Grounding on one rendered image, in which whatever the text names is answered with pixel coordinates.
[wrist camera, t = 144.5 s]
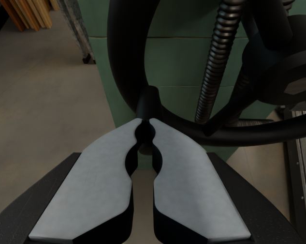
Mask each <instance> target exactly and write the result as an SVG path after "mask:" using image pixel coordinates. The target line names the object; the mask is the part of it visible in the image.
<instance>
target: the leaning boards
mask: <svg viewBox="0 0 306 244"><path fill-rule="evenodd" d="M0 2H1V4H2V5H3V7H4V9H5V10H6V12H7V13H8V15H9V16H10V17H11V19H12V20H13V22H14V23H15V25H16V26H17V28H18V29H19V31H20V32H23V31H24V29H25V27H27V29H29V28H30V27H31V28H32V29H35V31H39V29H40V27H41V26H42V28H46V27H47V29H50V28H51V26H52V24H53V23H52V20H51V16H50V14H49V11H50V9H51V7H50V4H49V2H51V4H52V6H53V8H54V10H55V11H59V9H60V8H59V6H58V3H57V1H56V0H0Z"/></svg>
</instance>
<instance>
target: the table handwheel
mask: <svg viewBox="0 0 306 244"><path fill-rule="evenodd" d="M159 2H160V0H110V2H109V10H108V19H107V50H108V58H109V63H110V67H111V71H112V75H113V77H114V80H115V83H116V85H117V88H118V90H119V92H120V94H121V96H122V97H123V99H124V101H125V102H126V104H127V105H128V106H129V107H130V109H131V110H132V111H133V112H134V113H135V114H136V110H137V105H138V101H139V97H140V90H141V88H142V87H144V86H148V85H149V84H148V81H147V78H146V73H145V65H144V56H145V46H146V39H147V35H148V31H149V28H150V25H151V21H152V18H153V16H154V13H155V11H156V8H157V6H158V4H159ZM245 5H246V6H245V8H244V9H243V10H242V11H243V14H242V16H241V23H242V25H243V27H244V30H245V32H246V35H247V37H248V39H249V42H248V43H247V45H246V47H245V48H244V51H243V54H242V63H243V66H244V69H245V72H246V74H247V77H248V80H249V83H248V84H247V85H246V86H245V87H244V88H243V89H242V90H241V91H240V92H239V93H238V94H237V95H236V96H235V97H234V98H233V99H232V100H231V101H230V102H229V103H228V104H227V105H226V106H225V107H224V108H223V109H221V110H220V111H219V112H218V113H217V114H216V115H214V116H213V117H212V118H211V119H210V120H208V121H207V122H206V123H205V124H199V123H195V122H191V121H188V120H186V119H183V118H181V117H179V116H177V115H175V114H173V113H172V112H170V111H169V110H168V109H166V108H165V107H164V106H163V105H162V110H163V116H164V122H165V124H167V125H168V126H170V127H172V128H174V129H176V130H178V131H180V132H181V133H183V134H185V135H186V136H188V137H190V138H191V139H193V140H194V141H195V142H197V143H198V144H199V145H205V146H215V147H248V146H259V145H267V144H274V143H281V142H286V141H291V140H296V139H300V138H305V137H306V114H304V115H300V116H297V117H293V118H290V119H286V120H282V121H277V122H272V123H266V124H260V125H252V126H241V127H222V126H223V125H224V124H226V123H227V122H228V121H229V120H231V119H232V118H233V117H234V116H236V115H237V114H238V113H240V112H241V111H243V110H244V109H245V108H247V107H248V106H250V105H251V104H252V103H254V102H255V101H256V100H259V101H261V102H263V103H267V104H271V105H277V106H285V105H292V104H296V103H299V102H303V101H305V100H306V15H291V16H290V15H289V14H288V12H287V11H286V9H285V8H284V6H283V3H282V0H247V1H246V2H245Z"/></svg>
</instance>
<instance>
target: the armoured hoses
mask: <svg viewBox="0 0 306 244"><path fill-rule="evenodd" d="M246 1H247V0H221V1H220V3H219V9H218V10H217V13H218V15H217V16H216V22H215V24H214V25H215V27H214V29H213V32H214V33H213V34H212V40H211V45H210V50H209V54H208V59H207V63H206V67H205V72H204V76H203V77H204V78H203V82H202V86H201V90H200V91H201V92H200V95H199V99H198V100H199V101H198V104H197V109H196V114H195V119H194V121H195V123H199V124H205V123H206V122H207V121H208V120H210V116H211V113H212V109H213V106H214V103H215V100H216V96H217V93H218V91H219V87H220V84H221V81H222V77H223V74H224V72H225V71H224V70H225V68H226V64H227V61H228V59H229V55H230V51H231V49H232V46H233V41H234V39H235V35H236V33H237V29H238V27H239V22H240V21H241V16H242V14H243V11H242V10H243V9H244V8H245V6H246V5H245V2H246ZM294 1H295V0H282V3H283V6H284V8H285V9H286V11H287V12H288V13H289V10H290V9H291V8H292V3H293V2H294ZM248 83H249V80H248V77H247V74H246V72H245V69H244V66H243V64H242V67H241V70H240V72H239V75H238V78H237V80H236V83H235V86H234V89H233V92H232V94H231V97H230V100H229V102H230V101H231V100H232V99H233V98H234V97H235V96H236V95H237V94H238V93H239V92H240V91H241V90H242V89H243V88H244V87H245V86H246V85H247V84H248ZM241 113H242V111H241V112H240V113H238V114H237V115H236V116H234V117H233V118H232V119H231V120H229V121H228V122H227V123H226V124H224V125H223V126H222V127H241V126H252V125H260V124H266V123H272V122H275V121H274V120H271V119H240V118H239V117H240V115H241Z"/></svg>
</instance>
